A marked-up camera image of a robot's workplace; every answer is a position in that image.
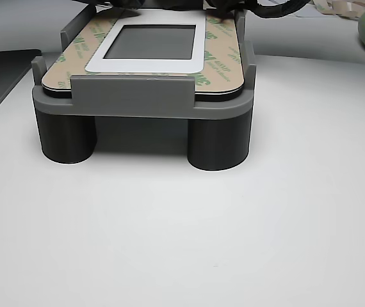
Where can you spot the white plate with grey window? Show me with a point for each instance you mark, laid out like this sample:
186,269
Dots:
150,65

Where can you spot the grey motorised gripper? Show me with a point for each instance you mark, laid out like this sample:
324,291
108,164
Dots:
121,3

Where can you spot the tan printed protective film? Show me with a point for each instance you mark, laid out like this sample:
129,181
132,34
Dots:
221,64

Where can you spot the dark grey flat tray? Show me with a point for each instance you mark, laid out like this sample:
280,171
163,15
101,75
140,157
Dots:
0,80

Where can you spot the grey gripper with board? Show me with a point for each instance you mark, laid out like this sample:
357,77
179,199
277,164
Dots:
224,8

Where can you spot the grey plastic holding fixture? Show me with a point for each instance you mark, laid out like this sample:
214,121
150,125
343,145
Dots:
131,92

